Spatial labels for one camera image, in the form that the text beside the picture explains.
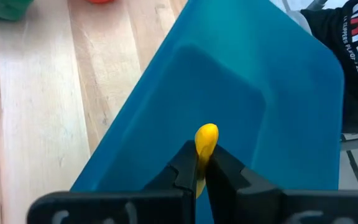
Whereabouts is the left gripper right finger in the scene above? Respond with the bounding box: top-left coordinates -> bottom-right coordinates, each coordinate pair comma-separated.
204,144 -> 358,224

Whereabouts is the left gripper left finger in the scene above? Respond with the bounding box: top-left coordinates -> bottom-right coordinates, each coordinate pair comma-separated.
26,139 -> 199,224

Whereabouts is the small yellow toy banana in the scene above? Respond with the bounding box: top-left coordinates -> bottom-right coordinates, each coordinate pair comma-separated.
194,123 -> 219,198

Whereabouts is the dark green toy pepper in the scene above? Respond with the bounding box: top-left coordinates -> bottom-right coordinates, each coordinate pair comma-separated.
0,0 -> 34,22

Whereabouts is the teal plastic tupperware container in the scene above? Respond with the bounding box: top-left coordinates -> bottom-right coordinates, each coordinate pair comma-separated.
70,0 -> 345,224

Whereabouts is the person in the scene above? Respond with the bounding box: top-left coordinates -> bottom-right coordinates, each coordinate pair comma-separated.
300,0 -> 358,134

